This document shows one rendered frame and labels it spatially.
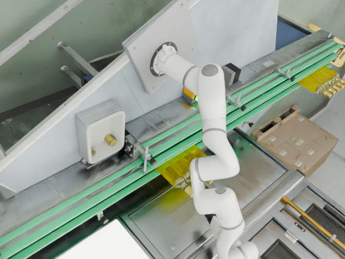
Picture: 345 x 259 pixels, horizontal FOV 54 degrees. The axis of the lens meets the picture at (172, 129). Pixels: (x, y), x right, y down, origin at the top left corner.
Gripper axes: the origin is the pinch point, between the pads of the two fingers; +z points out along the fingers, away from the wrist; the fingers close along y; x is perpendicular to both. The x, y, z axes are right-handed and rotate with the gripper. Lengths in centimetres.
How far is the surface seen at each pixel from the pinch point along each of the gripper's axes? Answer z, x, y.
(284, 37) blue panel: 91, -116, 10
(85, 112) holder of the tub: 40, 38, 34
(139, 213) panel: 16.4, 24.4, -12.4
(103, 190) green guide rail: 23.3, 38.0, 4.3
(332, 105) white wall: 249, -534, -313
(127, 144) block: 37.2, 22.3, 11.9
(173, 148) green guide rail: 31.7, 1.1, 6.0
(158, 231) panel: 4.9, 20.2, -12.4
